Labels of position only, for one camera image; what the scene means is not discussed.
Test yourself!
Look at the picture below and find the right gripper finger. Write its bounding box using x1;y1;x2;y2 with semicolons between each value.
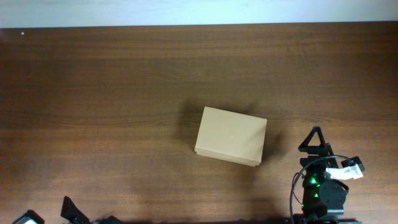
298;126;334;159
341;156;364;170

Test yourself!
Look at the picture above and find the cardboard box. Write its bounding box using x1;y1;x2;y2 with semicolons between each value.
195;106;267;167

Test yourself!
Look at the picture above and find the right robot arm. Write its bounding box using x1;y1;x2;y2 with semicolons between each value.
289;126;365;224

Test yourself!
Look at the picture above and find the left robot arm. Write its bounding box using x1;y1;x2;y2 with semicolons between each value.
12;196;123;224

